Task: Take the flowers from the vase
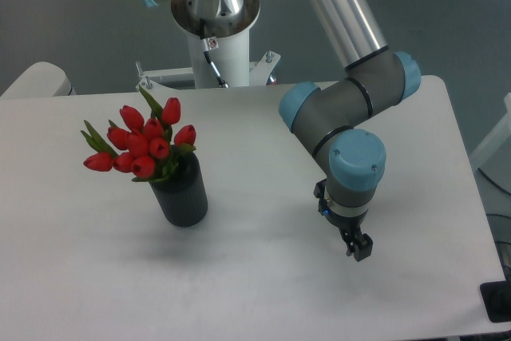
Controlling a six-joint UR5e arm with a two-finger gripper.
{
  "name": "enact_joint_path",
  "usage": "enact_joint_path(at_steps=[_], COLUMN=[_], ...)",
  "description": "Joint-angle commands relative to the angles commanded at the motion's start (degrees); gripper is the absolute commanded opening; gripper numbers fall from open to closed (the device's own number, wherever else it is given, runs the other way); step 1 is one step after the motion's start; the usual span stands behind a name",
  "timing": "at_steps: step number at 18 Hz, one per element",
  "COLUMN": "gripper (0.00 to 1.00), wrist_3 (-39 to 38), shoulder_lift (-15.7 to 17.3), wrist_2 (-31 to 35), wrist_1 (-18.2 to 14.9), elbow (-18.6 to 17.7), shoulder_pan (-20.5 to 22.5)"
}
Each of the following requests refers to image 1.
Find white furniture at right edge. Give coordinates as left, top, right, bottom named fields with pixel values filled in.
left=469, top=93, right=510, bottom=174

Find white rounded chair back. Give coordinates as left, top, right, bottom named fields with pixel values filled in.
left=1, top=61, right=77, bottom=100

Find black device at table corner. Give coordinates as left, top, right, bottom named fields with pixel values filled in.
left=480, top=281, right=510, bottom=323

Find black cable on floor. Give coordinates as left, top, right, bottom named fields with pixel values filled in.
left=477, top=165, right=511, bottom=194

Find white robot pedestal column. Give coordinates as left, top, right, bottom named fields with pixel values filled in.
left=185, top=32, right=250, bottom=89

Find dark grey ribbed vase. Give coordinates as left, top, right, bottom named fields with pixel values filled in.
left=149, top=153, right=208, bottom=228

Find red tulip bouquet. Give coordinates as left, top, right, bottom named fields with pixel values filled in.
left=81, top=89, right=196, bottom=182

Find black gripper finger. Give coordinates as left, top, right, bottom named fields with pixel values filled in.
left=339, top=228, right=354, bottom=256
left=352, top=233, right=373, bottom=262

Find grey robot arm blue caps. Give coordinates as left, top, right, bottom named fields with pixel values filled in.
left=142, top=0, right=421, bottom=260

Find white pedestal base frame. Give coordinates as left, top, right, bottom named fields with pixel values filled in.
left=135, top=50, right=281, bottom=90

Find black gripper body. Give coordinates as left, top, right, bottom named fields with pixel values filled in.
left=314, top=180, right=366, bottom=238

